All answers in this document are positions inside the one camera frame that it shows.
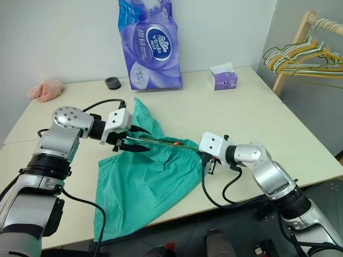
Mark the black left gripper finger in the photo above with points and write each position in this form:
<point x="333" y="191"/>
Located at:
<point x="134" y="148"/>
<point x="139" y="130"/>

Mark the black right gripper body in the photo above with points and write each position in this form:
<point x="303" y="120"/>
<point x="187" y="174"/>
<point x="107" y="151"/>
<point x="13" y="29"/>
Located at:
<point x="209" y="163"/>

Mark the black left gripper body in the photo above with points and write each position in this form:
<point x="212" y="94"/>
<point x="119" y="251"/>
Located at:
<point x="119" y="140"/>

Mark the green cloth shorts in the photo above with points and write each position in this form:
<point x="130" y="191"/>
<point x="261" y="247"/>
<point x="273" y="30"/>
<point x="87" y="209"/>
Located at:
<point x="147" y="187"/>

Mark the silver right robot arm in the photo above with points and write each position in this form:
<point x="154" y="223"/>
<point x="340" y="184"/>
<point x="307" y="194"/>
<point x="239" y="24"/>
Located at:
<point x="270" y="174"/>

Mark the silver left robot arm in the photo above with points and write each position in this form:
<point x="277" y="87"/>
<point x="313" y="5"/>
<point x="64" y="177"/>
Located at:
<point x="51" y="166"/>

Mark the black round container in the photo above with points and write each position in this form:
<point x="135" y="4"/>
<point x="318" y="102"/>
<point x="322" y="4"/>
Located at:
<point x="113" y="83"/>

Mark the small purple tissue pack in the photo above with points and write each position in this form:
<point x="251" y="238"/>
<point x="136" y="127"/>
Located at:
<point x="225" y="80"/>

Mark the large purple tissue pack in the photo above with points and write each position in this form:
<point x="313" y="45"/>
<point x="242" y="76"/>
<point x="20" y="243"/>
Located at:
<point x="152" y="45"/>

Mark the pink cloth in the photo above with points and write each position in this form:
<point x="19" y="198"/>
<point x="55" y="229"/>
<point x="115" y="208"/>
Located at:
<point x="47" y="89"/>

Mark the wooden clothes rack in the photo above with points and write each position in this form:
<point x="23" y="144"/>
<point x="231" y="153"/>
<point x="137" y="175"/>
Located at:
<point x="297" y="45"/>

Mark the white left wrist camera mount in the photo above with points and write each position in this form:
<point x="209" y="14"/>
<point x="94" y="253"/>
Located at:
<point x="118" y="121"/>

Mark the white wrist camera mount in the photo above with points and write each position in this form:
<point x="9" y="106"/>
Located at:
<point x="118" y="121"/>
<point x="211" y="143"/>

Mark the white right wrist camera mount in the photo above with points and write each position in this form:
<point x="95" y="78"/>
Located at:
<point x="211" y="143"/>

